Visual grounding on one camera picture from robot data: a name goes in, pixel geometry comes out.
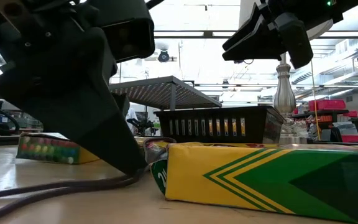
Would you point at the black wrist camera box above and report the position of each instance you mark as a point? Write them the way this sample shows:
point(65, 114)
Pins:
point(294, 40)
point(126, 28)

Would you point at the red storage bin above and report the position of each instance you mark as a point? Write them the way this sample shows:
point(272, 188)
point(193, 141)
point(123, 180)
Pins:
point(326, 105)
point(351, 138)

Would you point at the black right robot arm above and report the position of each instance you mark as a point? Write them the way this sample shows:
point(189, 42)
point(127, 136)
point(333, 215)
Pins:
point(309, 9)

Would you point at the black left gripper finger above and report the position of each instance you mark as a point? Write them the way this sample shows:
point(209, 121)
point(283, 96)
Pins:
point(123, 104)
point(73, 93)

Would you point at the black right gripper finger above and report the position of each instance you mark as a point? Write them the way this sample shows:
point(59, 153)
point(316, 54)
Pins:
point(250, 23)
point(259, 46)

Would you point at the dark side table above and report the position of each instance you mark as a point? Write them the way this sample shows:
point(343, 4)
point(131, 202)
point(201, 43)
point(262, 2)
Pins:
point(322, 112)

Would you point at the person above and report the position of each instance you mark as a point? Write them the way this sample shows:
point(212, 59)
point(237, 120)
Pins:
point(131, 116)

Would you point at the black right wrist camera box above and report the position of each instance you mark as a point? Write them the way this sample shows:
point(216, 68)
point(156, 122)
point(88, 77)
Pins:
point(294, 40)

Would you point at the silver table lamp white shade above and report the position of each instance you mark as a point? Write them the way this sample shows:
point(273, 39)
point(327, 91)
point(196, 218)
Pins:
point(284, 93)

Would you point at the black background robot arm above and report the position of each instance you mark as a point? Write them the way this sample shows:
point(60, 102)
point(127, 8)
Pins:
point(145, 126)

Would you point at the black overhead frame bar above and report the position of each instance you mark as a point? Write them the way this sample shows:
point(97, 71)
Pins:
point(208, 34)

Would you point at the black ceiling camera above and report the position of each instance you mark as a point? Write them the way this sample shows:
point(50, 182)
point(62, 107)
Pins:
point(163, 56)

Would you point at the yellow green crayon box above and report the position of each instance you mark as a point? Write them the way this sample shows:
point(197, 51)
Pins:
point(259, 186)
point(48, 151)

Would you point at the plastic-wrapped yellow crayon box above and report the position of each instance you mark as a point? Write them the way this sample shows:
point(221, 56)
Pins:
point(155, 149)

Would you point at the black ceiling-mounted camera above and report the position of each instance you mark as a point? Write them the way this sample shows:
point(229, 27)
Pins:
point(239, 61)

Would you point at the grey perforated metal shelf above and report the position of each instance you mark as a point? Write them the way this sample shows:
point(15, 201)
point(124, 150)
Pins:
point(166, 90)

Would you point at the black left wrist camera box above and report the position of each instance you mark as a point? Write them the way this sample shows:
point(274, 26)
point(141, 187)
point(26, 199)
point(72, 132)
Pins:
point(126, 28)

